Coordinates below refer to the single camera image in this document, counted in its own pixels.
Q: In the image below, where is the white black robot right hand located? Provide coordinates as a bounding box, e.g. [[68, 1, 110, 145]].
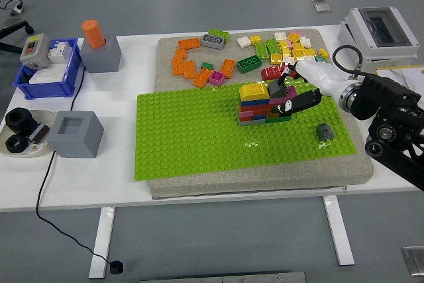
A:
[[270, 60, 348, 115]]

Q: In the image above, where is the dark grey sloped brick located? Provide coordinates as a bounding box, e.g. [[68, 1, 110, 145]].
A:
[[267, 80, 290, 99]]

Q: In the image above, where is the dark grey small brick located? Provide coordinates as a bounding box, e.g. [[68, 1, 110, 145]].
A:
[[315, 123, 334, 141]]

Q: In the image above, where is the yellow curved brick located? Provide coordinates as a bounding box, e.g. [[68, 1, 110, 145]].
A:
[[238, 82, 270, 101]]

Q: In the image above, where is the red brick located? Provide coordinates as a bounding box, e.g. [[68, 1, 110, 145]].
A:
[[260, 66, 283, 82]]

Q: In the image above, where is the lime green brick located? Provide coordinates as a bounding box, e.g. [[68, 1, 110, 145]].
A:
[[207, 28, 231, 44], [254, 42, 270, 62], [264, 38, 282, 55]]

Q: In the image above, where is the dark green brick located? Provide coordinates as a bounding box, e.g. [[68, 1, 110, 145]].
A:
[[236, 54, 262, 74]]

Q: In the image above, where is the magenta brick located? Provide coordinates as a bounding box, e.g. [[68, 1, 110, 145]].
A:
[[209, 71, 226, 87]]

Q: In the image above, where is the grey long brick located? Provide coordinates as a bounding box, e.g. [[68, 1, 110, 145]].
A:
[[199, 33, 227, 49]]

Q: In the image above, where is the yellow white cardboard box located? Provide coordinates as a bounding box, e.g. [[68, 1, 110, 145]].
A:
[[376, 66, 424, 95]]

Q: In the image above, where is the lime green studded baseplate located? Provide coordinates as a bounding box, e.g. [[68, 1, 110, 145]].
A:
[[133, 77, 357, 182]]

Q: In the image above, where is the grey foam mat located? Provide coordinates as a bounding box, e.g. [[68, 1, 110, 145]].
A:
[[147, 27, 374, 200]]

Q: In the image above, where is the white table leg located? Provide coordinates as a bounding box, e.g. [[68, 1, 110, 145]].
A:
[[323, 196, 355, 266], [88, 207, 116, 279]]

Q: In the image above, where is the metal floor hatch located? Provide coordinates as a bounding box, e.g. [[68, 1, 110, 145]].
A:
[[401, 246, 424, 276]]

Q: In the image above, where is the grey cube with round hole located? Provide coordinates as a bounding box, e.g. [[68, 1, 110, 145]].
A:
[[80, 33, 121, 74]]

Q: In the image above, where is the orange cylinder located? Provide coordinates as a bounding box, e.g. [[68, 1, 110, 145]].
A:
[[81, 19, 107, 49]]

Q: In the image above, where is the grey cube with square recess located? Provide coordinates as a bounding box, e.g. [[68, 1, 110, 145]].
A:
[[48, 110, 105, 159]]

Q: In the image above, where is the white circuit breaker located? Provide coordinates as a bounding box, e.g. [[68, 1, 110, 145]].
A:
[[49, 40, 72, 64]]

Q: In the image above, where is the blue plastic bin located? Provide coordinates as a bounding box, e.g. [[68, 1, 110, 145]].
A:
[[13, 37, 83, 100]]

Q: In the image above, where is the black plug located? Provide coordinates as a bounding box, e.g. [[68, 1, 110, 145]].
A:
[[109, 259, 126, 275]]

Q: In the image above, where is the white oval plate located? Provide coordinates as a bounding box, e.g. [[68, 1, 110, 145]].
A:
[[0, 109, 57, 158]]

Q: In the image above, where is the brown metal cylindrical part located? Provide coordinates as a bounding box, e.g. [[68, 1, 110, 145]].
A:
[[28, 123, 50, 144]]

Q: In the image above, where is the large black nut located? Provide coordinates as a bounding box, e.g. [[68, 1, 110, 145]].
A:
[[5, 107, 36, 133]]

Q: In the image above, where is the black office chair base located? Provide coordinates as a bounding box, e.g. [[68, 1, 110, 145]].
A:
[[0, 0, 34, 54]]

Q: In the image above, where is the small black nut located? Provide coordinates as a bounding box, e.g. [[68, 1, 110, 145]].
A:
[[5, 134, 30, 154]]

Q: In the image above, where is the white electrical enclosure box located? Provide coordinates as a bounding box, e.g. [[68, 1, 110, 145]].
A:
[[337, 6, 420, 75]]

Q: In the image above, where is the multicolour stacked brick wall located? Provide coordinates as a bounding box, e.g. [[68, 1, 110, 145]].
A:
[[238, 85, 297, 127]]

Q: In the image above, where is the white switch panel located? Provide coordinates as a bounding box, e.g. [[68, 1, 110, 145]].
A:
[[28, 66, 66, 85]]

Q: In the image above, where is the grey push-button switch box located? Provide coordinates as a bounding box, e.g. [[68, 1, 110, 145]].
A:
[[19, 33, 51, 68]]

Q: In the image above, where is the white plug adapter with cable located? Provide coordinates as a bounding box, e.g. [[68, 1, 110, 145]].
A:
[[3, 0, 26, 16]]

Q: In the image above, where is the black power cable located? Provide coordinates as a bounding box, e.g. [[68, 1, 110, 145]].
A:
[[35, 66, 113, 266]]

